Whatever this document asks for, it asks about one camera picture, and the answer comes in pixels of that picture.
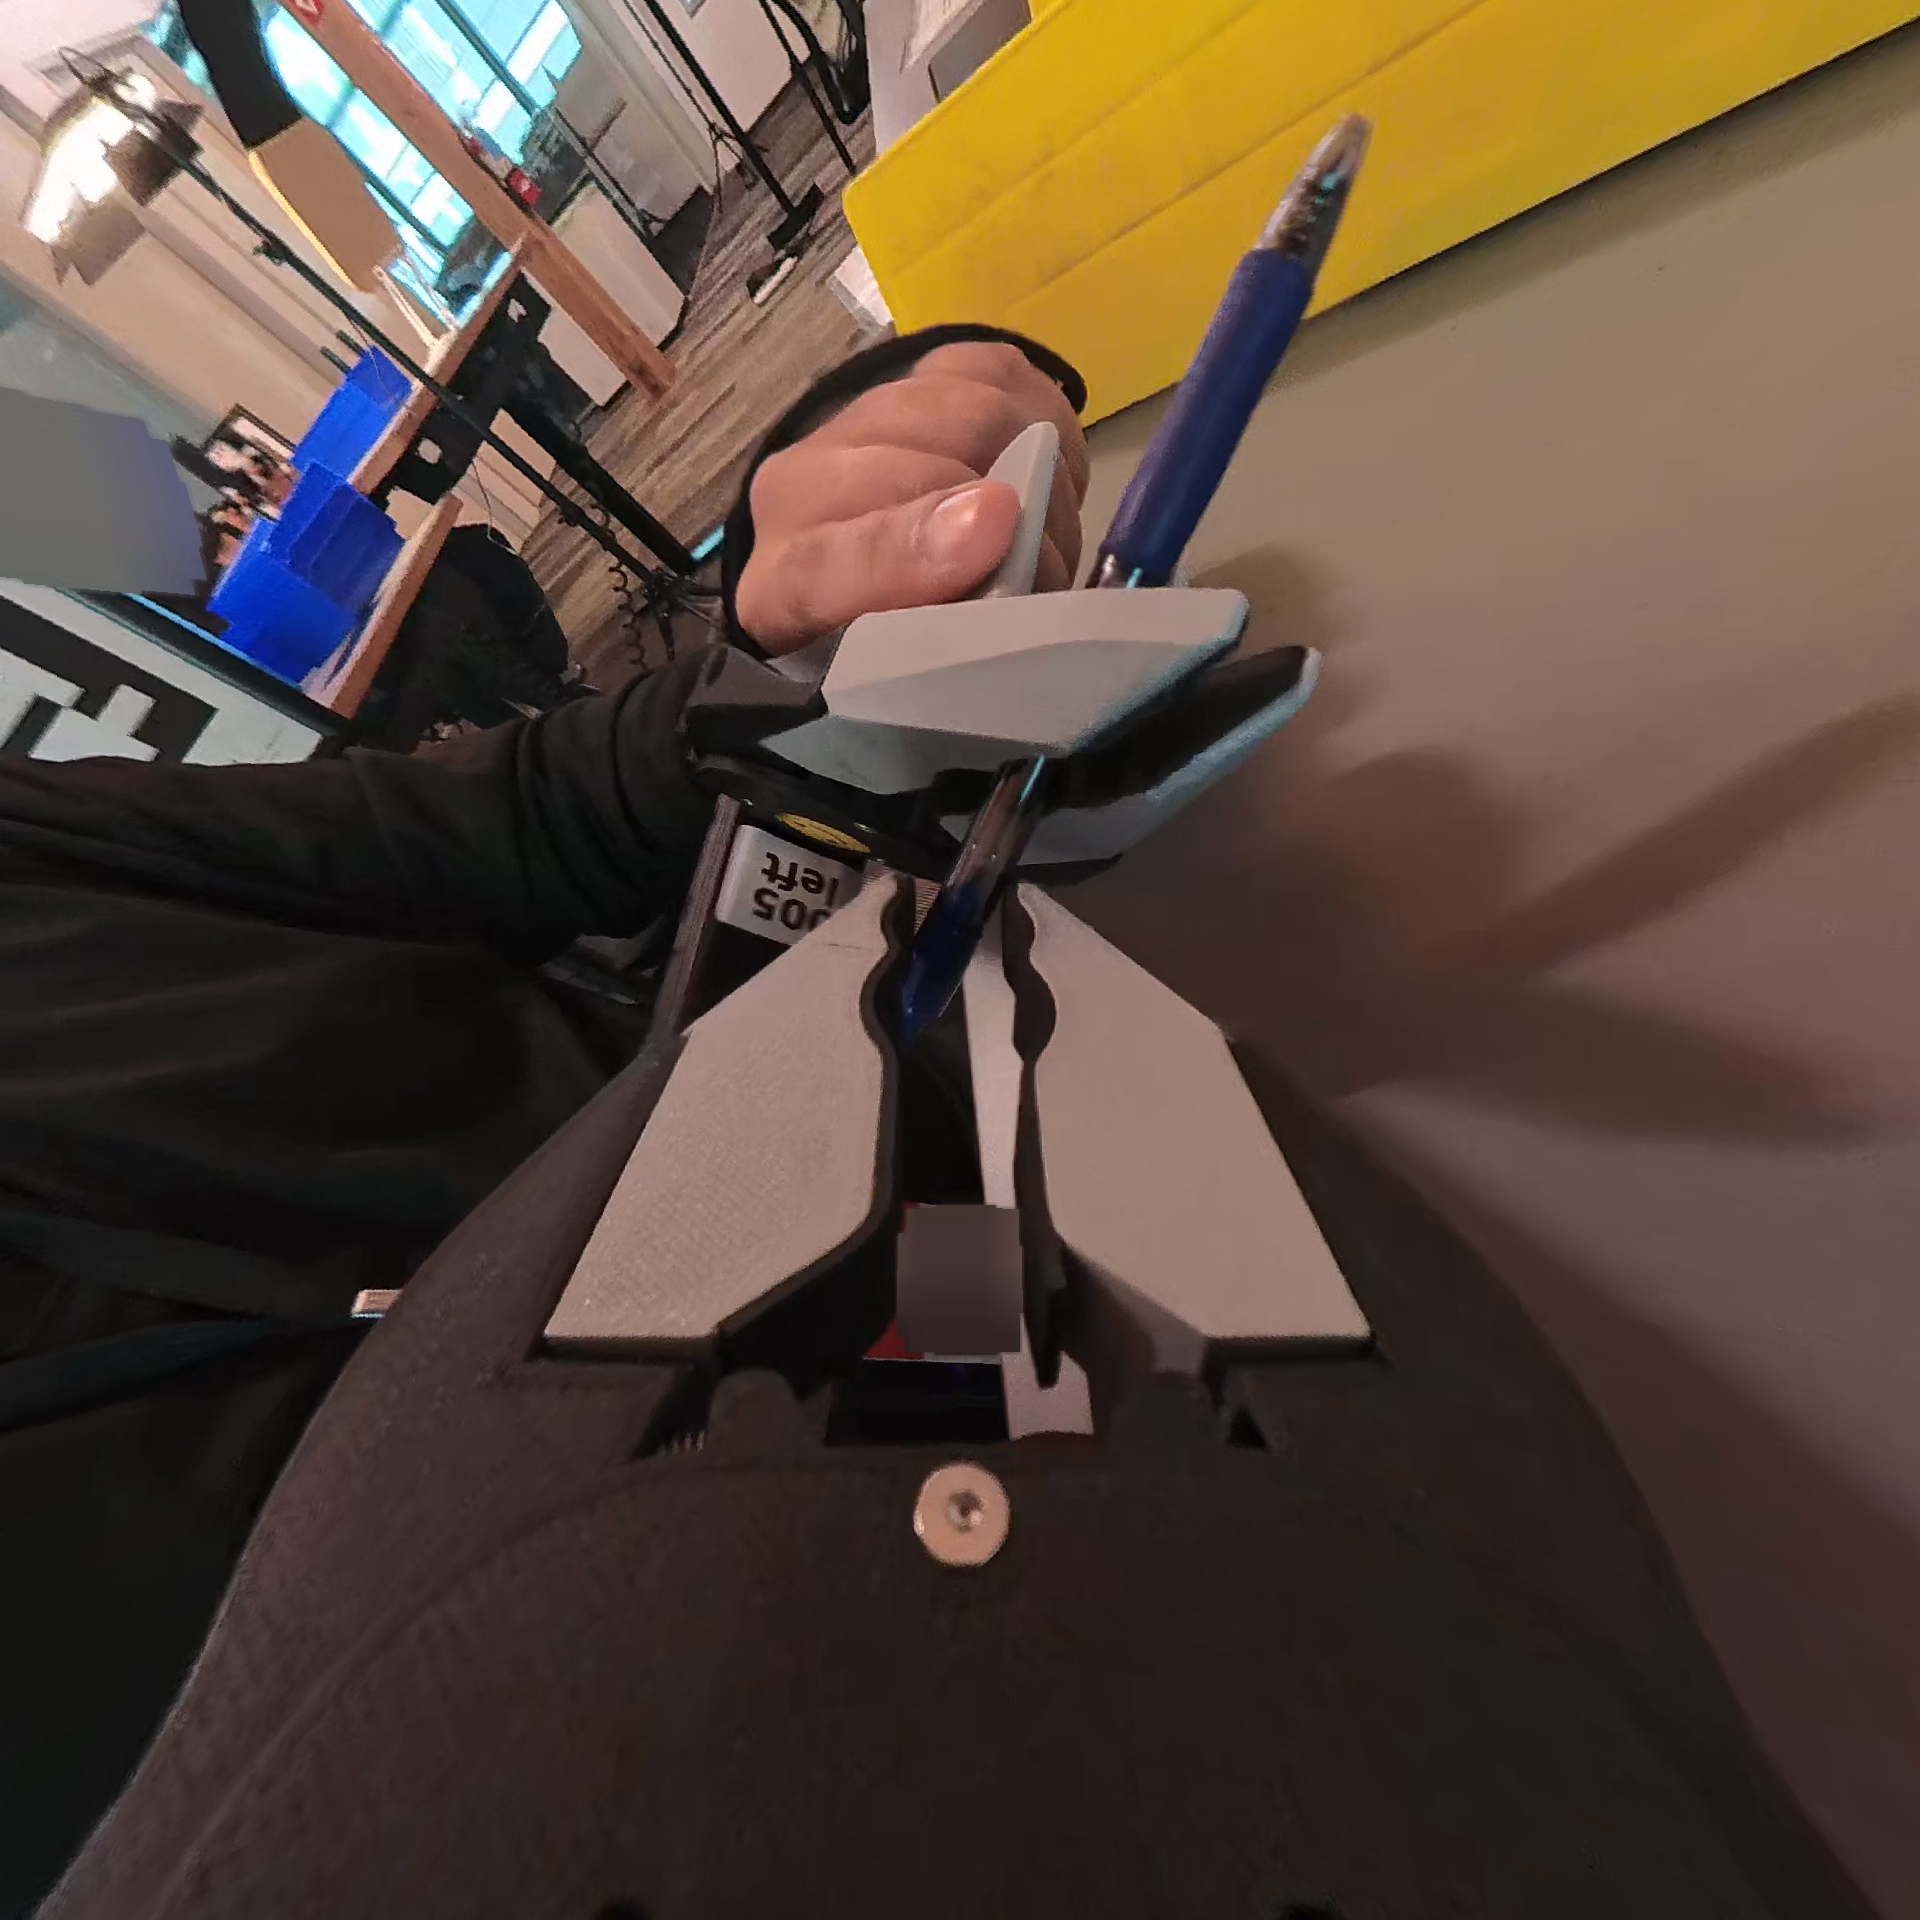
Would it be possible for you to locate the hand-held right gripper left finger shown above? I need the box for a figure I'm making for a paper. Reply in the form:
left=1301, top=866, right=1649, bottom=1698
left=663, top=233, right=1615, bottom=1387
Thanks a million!
left=544, top=870, right=918, bottom=1365

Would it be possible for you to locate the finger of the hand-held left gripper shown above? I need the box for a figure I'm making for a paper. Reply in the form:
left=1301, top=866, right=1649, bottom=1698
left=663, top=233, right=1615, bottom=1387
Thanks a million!
left=935, top=645, right=1326, bottom=879
left=816, top=585, right=1253, bottom=799

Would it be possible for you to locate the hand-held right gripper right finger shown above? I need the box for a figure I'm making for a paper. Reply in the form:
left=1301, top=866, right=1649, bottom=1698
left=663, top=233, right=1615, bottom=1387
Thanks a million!
left=1006, top=882, right=1376, bottom=1390

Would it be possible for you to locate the blue pen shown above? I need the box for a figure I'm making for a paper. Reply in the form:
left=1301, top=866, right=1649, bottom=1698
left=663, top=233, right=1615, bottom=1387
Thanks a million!
left=891, top=111, right=1374, bottom=1052

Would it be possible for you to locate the person's left forearm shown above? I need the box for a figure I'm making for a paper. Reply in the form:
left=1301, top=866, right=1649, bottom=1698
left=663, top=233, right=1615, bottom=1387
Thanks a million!
left=0, top=651, right=729, bottom=970

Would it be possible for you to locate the person's left hand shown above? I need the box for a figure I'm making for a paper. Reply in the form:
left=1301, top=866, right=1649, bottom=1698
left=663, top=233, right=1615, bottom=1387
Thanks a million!
left=729, top=353, right=1056, bottom=662

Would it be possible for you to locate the black office chair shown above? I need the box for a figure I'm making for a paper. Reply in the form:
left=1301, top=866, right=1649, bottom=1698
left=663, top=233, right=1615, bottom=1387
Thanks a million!
left=359, top=522, right=578, bottom=753

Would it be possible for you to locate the person's black jacket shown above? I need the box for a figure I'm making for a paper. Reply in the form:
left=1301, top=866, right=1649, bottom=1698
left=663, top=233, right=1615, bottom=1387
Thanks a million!
left=0, top=885, right=707, bottom=1920

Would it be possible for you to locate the white cabinet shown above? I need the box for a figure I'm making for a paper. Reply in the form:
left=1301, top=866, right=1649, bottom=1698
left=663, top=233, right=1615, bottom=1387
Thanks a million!
left=534, top=180, right=693, bottom=409

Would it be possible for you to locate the blue plastic bin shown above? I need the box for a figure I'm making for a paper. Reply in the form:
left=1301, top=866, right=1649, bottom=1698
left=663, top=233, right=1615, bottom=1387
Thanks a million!
left=294, top=347, right=416, bottom=489
left=224, top=468, right=408, bottom=602
left=207, top=546, right=368, bottom=681

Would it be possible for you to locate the yellow plastic bin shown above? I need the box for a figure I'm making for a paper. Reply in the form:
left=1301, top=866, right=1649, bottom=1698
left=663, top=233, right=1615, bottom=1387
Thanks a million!
left=843, top=0, right=1920, bottom=433

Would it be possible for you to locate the black white printed board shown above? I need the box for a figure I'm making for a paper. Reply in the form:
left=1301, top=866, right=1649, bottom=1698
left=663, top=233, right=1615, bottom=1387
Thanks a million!
left=0, top=582, right=345, bottom=771

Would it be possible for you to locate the beige rounded panel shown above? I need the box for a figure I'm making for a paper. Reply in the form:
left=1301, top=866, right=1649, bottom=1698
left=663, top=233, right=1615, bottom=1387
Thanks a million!
left=247, top=118, right=410, bottom=294

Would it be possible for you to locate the studio lamp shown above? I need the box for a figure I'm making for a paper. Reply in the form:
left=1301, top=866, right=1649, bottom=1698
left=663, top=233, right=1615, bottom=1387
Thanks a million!
left=18, top=47, right=209, bottom=289

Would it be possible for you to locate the wooden table black frame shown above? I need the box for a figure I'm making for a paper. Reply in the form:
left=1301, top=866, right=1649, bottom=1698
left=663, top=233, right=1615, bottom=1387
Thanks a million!
left=347, top=239, right=558, bottom=505
left=307, top=495, right=472, bottom=722

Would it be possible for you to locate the wooden post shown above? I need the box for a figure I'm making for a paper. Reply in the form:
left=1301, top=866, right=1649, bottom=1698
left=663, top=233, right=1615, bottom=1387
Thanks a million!
left=307, top=0, right=681, bottom=404

